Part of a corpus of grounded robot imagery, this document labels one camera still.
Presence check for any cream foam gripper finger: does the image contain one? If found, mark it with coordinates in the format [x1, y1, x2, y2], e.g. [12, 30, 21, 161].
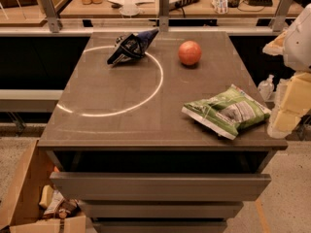
[262, 31, 287, 56]
[267, 72, 311, 139]

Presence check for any red apple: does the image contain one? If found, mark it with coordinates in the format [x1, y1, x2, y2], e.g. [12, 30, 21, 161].
[178, 41, 202, 66]

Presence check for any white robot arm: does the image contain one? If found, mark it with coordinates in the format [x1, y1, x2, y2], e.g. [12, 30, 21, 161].
[263, 4, 311, 139]

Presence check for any green chip bag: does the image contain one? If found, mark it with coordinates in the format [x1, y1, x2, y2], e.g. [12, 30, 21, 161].
[182, 84, 271, 140]

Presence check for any blue chip bag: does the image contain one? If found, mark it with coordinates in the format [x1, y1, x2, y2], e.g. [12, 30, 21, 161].
[107, 28, 158, 65]

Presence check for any clear sanitizer bottle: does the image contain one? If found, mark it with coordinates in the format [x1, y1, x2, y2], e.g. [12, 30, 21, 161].
[258, 75, 274, 101]

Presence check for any patterned white mug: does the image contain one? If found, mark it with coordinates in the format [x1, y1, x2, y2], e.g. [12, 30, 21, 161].
[212, 0, 227, 14]

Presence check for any grey power strip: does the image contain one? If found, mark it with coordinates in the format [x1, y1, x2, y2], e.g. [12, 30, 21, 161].
[169, 0, 200, 11]

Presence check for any white cup on saucer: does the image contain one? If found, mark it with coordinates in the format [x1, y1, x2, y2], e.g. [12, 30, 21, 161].
[120, 0, 140, 17]

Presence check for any grey drawer cabinet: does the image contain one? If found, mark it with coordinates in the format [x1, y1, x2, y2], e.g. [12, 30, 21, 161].
[38, 32, 287, 233]

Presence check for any wooden desk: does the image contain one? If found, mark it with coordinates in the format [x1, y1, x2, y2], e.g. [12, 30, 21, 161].
[59, 0, 305, 19]

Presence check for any cardboard box with items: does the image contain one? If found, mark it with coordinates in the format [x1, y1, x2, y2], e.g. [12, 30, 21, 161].
[0, 141, 86, 233]

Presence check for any right metal bracket post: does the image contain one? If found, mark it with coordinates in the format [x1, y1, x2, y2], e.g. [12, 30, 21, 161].
[269, 0, 293, 33]

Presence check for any metal bracket post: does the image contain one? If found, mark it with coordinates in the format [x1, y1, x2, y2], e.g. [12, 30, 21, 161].
[158, 0, 169, 32]
[269, 0, 293, 33]
[40, 0, 62, 33]

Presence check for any middle metal bracket post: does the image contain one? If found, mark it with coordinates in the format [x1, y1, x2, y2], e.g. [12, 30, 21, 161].
[158, 0, 169, 32]

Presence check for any left metal bracket post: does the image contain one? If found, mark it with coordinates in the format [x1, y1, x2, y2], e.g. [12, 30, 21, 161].
[40, 0, 62, 33]

